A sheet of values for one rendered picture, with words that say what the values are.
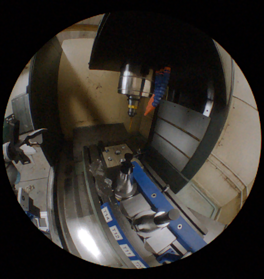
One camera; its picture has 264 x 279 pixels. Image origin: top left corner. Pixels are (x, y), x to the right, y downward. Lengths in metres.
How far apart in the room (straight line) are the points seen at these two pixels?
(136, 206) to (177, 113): 0.67
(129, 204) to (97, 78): 1.37
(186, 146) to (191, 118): 0.22
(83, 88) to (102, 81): 0.29
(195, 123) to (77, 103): 1.38
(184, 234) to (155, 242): 0.07
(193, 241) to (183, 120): 0.68
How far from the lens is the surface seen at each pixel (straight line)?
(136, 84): 0.32
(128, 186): 0.19
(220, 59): 0.20
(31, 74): 0.81
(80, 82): 1.36
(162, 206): 0.23
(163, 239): 0.23
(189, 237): 0.26
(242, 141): 1.06
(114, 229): 0.48
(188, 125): 0.69
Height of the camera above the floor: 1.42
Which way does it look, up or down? 31 degrees down
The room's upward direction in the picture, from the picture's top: 9 degrees clockwise
